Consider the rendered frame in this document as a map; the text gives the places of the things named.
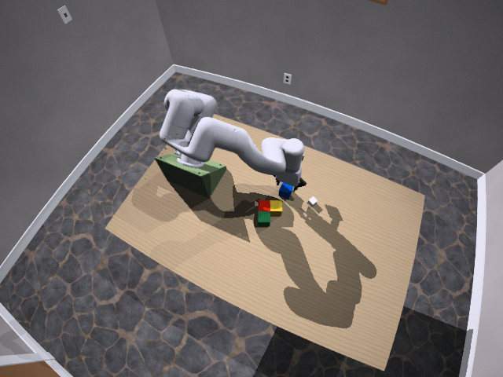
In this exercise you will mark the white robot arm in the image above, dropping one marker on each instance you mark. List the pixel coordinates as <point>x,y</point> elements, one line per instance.
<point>208,133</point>

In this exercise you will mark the yellow cube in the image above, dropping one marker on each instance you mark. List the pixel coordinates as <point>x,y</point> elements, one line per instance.
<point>275,207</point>

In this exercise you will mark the blue cube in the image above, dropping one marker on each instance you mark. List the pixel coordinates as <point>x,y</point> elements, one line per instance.
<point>285,190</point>

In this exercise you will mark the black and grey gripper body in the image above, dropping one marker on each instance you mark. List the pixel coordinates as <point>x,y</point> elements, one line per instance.
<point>290,179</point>

